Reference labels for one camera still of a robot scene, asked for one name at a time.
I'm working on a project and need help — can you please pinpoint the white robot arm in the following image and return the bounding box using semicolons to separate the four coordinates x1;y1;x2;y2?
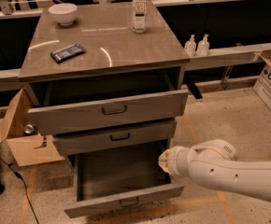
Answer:
158;139;271;202

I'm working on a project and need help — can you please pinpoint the grey middle drawer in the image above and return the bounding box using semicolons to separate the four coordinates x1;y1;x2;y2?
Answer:
53;119;176;156

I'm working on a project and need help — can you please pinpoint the grey bottom drawer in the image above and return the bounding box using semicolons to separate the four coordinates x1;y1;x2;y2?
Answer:
64;140;183;218

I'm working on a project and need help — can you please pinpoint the clear plastic water bottle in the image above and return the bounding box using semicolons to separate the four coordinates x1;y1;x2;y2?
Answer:
132;0;148;34

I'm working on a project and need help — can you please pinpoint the grey drawer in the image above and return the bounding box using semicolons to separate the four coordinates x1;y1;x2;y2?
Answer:
28;90;188;134
53;119;176;156
64;140;183;218

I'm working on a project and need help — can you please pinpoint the hand sanitizer bottle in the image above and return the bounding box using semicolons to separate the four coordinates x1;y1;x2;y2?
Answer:
184;35;196;57
196;35;209;56

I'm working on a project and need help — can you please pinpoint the left hand sanitizer bottle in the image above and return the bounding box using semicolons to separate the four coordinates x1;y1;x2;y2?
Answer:
184;35;196;57

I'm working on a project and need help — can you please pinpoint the grey top drawer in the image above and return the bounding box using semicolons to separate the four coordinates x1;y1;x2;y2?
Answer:
28;90;188;134

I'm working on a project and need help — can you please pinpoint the white and yellow gripper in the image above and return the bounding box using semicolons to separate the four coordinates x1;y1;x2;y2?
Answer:
158;146;189;176

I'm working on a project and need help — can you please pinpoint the dark blue snack packet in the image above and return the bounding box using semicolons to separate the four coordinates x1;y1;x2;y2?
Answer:
50;44;86;63

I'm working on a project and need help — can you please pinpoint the grey drawer cabinet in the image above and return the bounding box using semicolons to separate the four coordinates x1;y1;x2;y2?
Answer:
18;1;191;161

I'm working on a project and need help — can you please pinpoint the white ceramic bowl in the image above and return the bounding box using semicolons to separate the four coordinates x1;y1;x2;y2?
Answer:
49;3;78;26

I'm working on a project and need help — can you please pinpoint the right hand sanitizer bottle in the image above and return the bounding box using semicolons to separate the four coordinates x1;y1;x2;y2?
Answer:
196;35;209;56

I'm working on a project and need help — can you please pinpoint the black floor cable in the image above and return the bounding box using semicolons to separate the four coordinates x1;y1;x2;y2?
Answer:
0;140;40;224

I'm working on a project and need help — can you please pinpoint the metal can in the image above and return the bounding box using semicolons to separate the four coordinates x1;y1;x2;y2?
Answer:
24;124;36;135

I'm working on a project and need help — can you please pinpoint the brown cardboard box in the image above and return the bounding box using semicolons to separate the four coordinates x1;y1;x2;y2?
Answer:
0;89;64;166

